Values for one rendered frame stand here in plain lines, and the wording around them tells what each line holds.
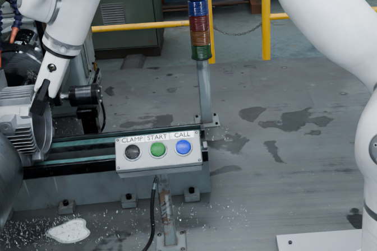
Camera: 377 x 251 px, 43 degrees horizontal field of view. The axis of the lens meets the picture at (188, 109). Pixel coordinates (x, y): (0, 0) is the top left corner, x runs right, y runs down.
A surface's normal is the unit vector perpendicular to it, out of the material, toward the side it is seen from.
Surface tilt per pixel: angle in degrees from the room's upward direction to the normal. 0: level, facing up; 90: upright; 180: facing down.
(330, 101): 0
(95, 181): 90
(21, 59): 90
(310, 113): 0
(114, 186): 90
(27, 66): 90
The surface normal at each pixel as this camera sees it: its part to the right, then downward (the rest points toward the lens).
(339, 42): -0.25, 0.64
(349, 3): 0.25, -0.11
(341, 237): -0.12, -0.89
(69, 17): 0.30, 0.53
